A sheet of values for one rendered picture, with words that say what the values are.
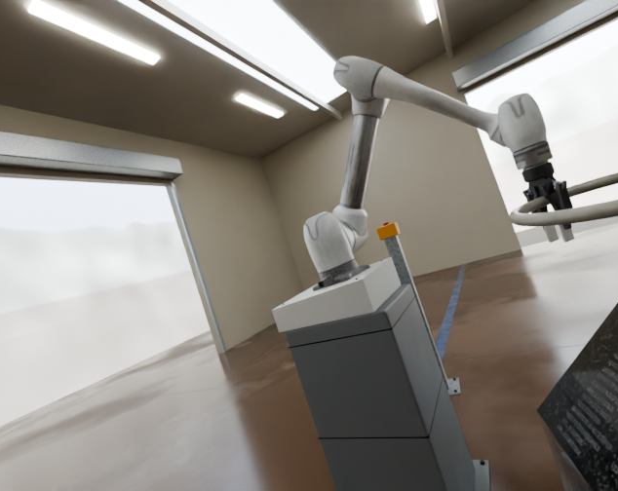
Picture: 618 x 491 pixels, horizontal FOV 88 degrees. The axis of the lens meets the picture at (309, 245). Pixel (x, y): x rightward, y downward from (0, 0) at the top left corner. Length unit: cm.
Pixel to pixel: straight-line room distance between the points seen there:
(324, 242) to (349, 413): 60
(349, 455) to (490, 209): 612
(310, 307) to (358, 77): 80
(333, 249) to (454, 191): 593
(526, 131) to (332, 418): 108
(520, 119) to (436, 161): 600
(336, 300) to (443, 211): 605
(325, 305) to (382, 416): 39
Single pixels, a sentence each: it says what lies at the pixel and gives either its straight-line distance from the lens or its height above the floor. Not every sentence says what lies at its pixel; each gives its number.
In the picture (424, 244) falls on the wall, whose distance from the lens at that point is 711.
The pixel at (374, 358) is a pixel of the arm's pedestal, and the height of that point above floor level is 66.
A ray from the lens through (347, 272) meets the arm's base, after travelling 119.
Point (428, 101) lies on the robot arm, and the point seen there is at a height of 139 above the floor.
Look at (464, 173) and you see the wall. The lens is 703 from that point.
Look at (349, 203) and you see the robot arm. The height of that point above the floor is 120.
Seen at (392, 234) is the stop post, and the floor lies 101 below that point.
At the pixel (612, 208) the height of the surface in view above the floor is 93.
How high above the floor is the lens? 101
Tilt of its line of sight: 3 degrees up
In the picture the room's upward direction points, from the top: 18 degrees counter-clockwise
